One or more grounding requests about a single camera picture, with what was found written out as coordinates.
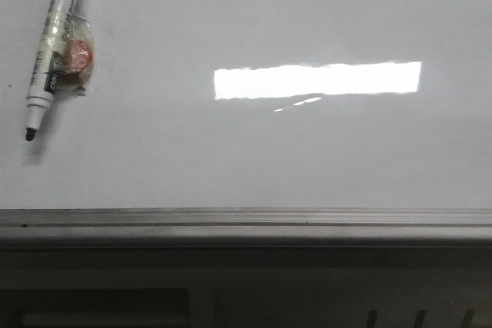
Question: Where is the white whiteboard marker with magnet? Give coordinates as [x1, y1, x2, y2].
[25, 0, 94, 141]

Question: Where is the white whiteboard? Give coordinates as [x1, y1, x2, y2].
[1, 0, 491, 248]

